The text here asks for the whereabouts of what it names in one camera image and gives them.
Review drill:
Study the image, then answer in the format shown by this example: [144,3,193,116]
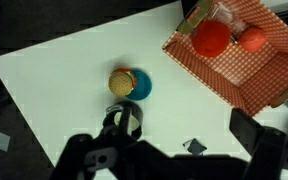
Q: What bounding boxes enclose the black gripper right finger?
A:
[229,108,288,180]

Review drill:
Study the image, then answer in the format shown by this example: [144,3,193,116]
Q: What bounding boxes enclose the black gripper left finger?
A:
[49,103,142,180]

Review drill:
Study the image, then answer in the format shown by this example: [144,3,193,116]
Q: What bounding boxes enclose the black tape roll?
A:
[103,101,143,139]

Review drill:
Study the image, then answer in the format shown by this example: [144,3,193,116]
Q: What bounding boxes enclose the red checkered cardboard box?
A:
[163,0,288,116]

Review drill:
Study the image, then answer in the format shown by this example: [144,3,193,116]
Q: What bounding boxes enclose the toy hamburger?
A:
[108,68,137,97]

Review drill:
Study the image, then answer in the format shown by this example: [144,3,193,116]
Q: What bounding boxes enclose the blue toy frying pan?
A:
[127,69,152,100]

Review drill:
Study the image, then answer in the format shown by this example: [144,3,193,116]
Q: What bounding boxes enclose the red toy tomato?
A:
[238,27,267,53]

